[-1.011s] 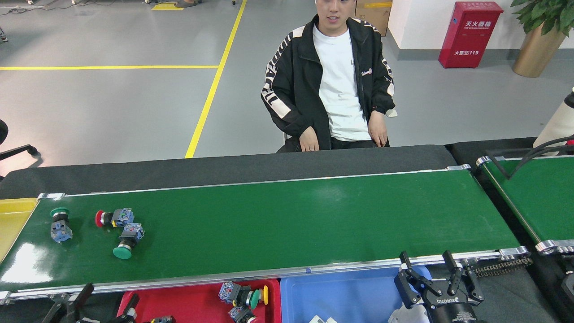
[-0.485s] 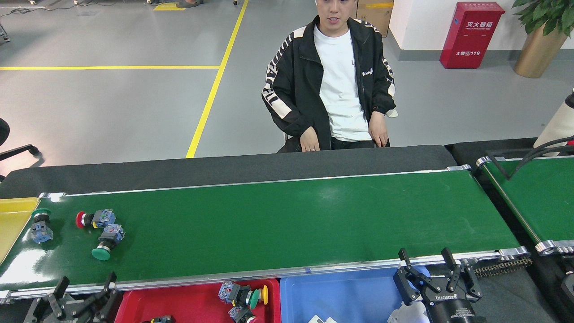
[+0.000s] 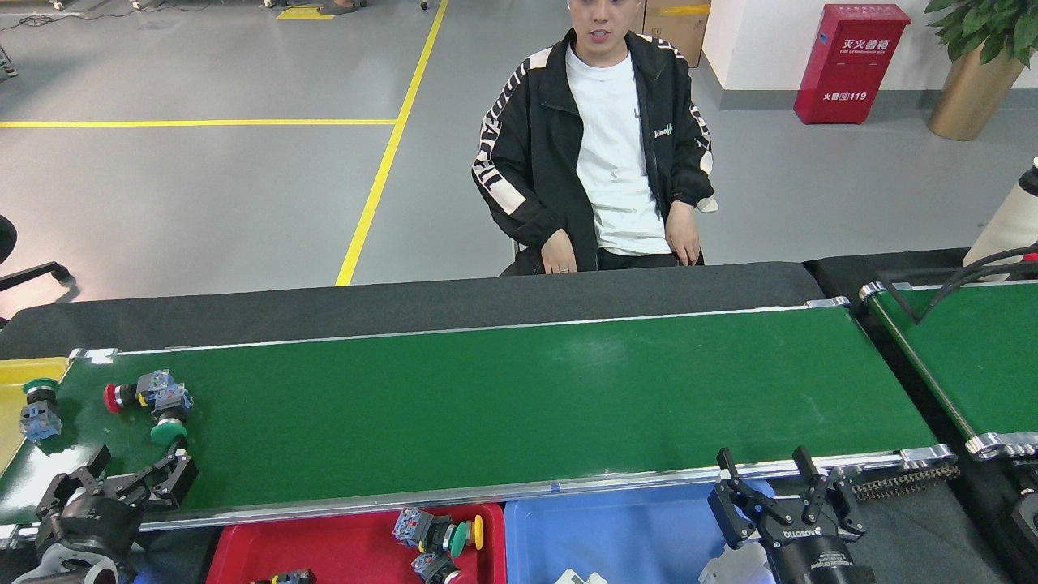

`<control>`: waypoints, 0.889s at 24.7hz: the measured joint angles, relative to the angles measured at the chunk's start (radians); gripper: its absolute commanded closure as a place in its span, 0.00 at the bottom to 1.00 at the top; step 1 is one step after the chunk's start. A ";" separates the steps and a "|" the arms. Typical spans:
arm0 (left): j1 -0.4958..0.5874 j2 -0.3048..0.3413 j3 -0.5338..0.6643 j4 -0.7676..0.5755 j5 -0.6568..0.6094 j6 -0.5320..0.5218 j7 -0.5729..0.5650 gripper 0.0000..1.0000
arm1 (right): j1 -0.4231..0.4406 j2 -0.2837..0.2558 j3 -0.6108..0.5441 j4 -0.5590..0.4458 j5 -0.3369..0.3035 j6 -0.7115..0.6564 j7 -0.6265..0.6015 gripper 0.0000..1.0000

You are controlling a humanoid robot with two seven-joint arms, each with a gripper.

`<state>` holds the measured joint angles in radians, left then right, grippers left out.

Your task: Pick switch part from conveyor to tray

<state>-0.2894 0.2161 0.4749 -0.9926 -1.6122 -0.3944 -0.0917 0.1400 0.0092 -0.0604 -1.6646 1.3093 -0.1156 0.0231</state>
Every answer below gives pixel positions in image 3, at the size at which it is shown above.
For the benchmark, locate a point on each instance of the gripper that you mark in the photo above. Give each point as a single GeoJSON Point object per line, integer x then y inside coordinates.
{"type": "Point", "coordinates": [89, 527]}
{"type": "Point", "coordinates": [819, 564]}

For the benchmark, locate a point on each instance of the green push button switch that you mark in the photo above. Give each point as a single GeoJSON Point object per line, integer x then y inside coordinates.
{"type": "Point", "coordinates": [460, 539]}
{"type": "Point", "coordinates": [39, 385]}
{"type": "Point", "coordinates": [168, 432]}

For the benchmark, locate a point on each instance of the yellow push button switch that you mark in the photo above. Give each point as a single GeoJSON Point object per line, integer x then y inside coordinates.
{"type": "Point", "coordinates": [478, 531]}

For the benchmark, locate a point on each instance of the blue plastic tray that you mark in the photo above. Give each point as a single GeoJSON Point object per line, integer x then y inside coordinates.
{"type": "Point", "coordinates": [632, 535]}

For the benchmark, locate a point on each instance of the red plastic tray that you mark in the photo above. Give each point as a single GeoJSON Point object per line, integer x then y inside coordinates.
{"type": "Point", "coordinates": [340, 551]}

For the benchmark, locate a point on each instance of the dark conveyor motor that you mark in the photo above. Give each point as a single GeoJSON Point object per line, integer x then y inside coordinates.
{"type": "Point", "coordinates": [1027, 519]}

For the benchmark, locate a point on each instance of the green feeder conveyor belt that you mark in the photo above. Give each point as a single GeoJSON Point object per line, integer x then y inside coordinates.
{"type": "Point", "coordinates": [973, 357]}

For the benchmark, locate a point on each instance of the long green conveyor belt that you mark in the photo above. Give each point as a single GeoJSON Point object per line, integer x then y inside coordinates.
{"type": "Point", "coordinates": [486, 405]}

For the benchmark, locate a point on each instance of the person's left hand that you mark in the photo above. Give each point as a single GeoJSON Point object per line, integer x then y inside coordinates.
{"type": "Point", "coordinates": [683, 234]}

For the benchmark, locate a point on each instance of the person's right hand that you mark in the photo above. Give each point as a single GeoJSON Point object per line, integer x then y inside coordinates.
{"type": "Point", "coordinates": [559, 253]}

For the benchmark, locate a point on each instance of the yellow plastic bin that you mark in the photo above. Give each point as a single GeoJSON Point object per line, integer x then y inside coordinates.
{"type": "Point", "coordinates": [12, 381]}

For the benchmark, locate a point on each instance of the black office chair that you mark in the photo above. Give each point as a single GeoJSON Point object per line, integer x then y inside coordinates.
{"type": "Point", "coordinates": [4, 237]}

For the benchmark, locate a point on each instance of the person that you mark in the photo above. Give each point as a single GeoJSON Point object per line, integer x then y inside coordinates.
{"type": "Point", "coordinates": [612, 150]}

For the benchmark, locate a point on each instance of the red fire extinguisher cabinet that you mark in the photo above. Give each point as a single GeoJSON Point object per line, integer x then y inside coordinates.
{"type": "Point", "coordinates": [850, 77]}

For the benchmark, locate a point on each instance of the potted plant gold pot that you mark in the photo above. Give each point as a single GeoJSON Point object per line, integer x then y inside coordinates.
{"type": "Point", "coordinates": [973, 105]}

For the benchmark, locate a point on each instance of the brown cardboard box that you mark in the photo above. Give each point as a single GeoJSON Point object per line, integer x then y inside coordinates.
{"type": "Point", "coordinates": [679, 31]}

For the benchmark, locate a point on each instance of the person's foot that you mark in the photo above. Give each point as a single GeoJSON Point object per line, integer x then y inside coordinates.
{"type": "Point", "coordinates": [336, 8]}

